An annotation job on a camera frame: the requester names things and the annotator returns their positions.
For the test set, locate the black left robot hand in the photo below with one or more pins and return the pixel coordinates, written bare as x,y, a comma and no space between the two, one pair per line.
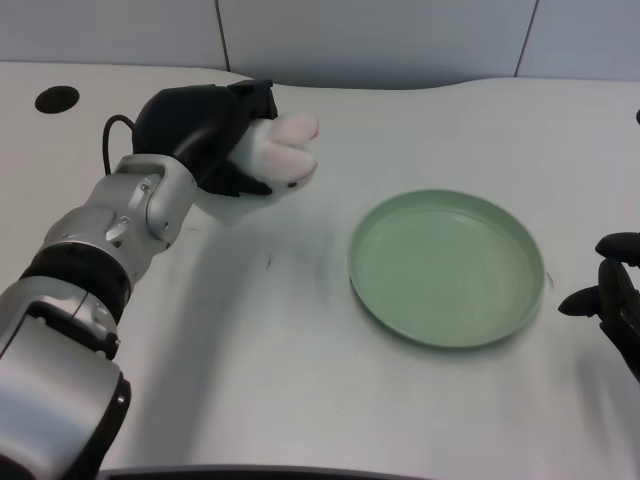
200,130

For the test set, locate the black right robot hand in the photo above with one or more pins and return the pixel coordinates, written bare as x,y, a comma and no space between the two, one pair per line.
617,295

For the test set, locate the white plush rabbit doll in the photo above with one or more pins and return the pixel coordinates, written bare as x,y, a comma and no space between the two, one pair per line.
277,150

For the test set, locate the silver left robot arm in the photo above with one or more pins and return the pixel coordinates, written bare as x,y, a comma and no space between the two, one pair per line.
85,285

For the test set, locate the green round plate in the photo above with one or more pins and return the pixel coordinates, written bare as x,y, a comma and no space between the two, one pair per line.
445,270

